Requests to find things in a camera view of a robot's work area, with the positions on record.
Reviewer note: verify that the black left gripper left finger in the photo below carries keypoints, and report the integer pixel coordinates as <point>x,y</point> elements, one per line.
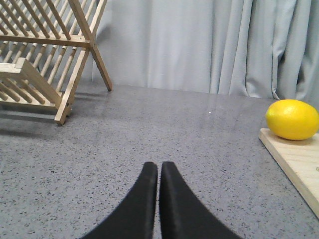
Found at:
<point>134,217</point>

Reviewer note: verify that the wooden dish rack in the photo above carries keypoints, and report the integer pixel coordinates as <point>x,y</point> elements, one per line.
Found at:
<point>44,46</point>

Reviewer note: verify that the wooden cutting board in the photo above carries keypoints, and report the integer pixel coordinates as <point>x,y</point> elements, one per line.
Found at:
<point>300,162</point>

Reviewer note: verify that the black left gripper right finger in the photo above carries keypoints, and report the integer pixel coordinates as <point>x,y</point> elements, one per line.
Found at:
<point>182,215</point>

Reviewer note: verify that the yellow lemon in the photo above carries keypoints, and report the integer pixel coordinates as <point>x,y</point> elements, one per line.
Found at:
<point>292,119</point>

